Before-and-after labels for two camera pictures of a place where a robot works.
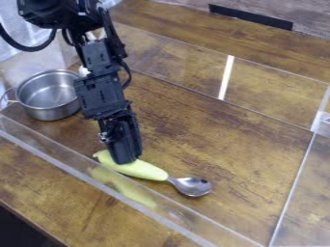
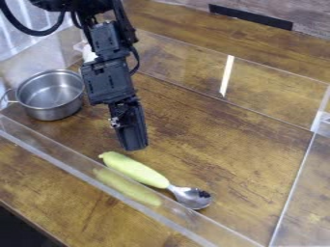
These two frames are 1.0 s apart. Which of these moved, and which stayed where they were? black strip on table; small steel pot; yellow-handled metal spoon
Moved: yellow-handled metal spoon
Stayed: small steel pot; black strip on table
